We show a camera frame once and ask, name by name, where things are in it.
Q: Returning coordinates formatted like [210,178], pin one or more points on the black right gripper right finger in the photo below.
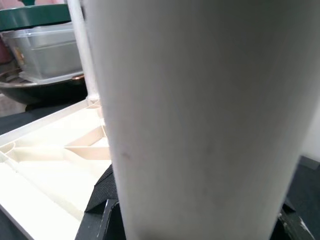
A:
[292,222]

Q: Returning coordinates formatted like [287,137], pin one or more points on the black tablecloth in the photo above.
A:
[307,190]

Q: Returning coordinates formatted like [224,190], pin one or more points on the white plastic table top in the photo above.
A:
[50,162]

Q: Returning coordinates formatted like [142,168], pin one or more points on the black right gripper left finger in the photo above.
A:
[102,215]

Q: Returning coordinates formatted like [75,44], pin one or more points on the green pot with lid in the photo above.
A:
[32,15]

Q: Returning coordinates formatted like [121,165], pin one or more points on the clear plastic container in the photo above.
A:
[50,52]

